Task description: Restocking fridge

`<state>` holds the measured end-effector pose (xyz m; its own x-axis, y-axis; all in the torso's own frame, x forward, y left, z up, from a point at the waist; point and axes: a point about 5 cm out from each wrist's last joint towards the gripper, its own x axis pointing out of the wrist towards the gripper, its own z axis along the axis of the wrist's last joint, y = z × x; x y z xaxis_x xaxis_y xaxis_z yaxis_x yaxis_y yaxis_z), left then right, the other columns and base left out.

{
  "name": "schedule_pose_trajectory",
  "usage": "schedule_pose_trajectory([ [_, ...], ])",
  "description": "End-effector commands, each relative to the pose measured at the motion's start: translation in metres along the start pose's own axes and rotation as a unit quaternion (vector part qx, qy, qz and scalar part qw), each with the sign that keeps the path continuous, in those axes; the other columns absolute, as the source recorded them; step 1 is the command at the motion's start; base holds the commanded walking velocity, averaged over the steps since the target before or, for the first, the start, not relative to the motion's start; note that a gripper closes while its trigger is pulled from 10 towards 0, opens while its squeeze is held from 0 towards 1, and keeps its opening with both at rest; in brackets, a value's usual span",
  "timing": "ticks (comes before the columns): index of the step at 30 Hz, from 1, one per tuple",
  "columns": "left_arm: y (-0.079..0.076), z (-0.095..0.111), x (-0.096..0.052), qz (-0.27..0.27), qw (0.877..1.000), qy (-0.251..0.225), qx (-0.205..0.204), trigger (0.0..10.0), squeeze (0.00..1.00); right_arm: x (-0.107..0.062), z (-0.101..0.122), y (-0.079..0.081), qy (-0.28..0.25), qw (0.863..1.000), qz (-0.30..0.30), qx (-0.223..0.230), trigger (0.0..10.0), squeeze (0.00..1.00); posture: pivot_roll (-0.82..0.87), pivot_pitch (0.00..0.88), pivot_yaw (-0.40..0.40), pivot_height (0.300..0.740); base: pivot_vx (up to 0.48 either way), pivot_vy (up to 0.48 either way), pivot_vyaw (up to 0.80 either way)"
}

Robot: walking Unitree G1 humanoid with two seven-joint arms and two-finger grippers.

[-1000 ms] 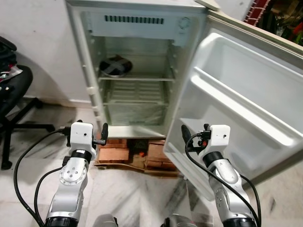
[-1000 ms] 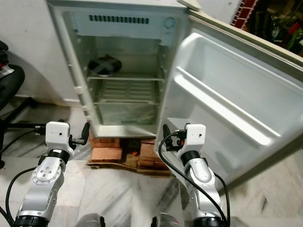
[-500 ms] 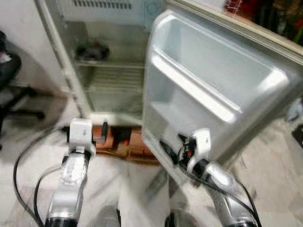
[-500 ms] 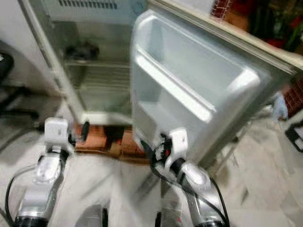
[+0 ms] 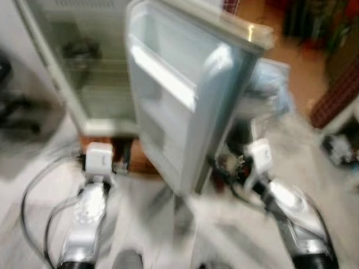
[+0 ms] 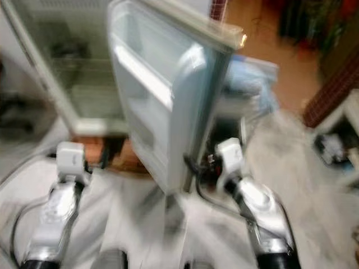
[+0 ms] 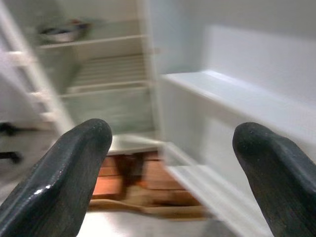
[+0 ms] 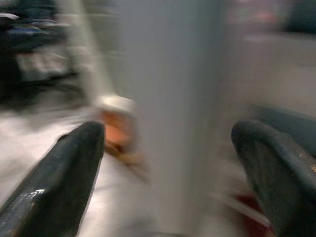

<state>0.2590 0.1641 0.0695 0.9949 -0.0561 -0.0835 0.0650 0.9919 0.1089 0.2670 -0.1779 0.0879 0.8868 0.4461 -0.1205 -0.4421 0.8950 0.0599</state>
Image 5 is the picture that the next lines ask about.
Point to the grey fridge door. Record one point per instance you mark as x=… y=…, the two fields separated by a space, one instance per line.
x=216 y=112

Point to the wooden fridge stand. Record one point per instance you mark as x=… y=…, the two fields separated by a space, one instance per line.
x=140 y=162

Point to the white fridge cabinet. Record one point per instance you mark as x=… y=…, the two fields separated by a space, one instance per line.
x=84 y=95

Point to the dark fridge food item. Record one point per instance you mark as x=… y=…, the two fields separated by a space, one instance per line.
x=81 y=50

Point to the blue chair cushion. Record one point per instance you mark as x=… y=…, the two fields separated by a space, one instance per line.
x=272 y=81

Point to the black and white floor object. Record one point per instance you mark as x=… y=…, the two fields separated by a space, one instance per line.
x=339 y=150

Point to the dark cluttered items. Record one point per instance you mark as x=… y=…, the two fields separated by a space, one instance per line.
x=314 y=22

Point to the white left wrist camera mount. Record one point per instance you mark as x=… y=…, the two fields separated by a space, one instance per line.
x=100 y=158

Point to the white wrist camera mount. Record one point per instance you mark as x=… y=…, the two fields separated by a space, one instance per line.
x=259 y=157
x=100 y=158

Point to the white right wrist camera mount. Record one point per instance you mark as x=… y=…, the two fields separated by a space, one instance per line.
x=259 y=157

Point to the white door shelf rail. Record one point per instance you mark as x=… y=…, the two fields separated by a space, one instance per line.
x=162 y=75

